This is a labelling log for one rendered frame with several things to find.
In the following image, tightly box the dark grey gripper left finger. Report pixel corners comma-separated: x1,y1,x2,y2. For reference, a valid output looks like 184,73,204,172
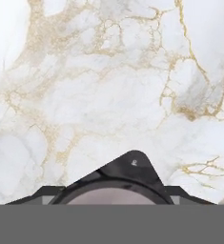
5,185,67,206

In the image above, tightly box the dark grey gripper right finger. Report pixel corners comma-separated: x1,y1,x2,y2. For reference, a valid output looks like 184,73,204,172
164,185,216,206

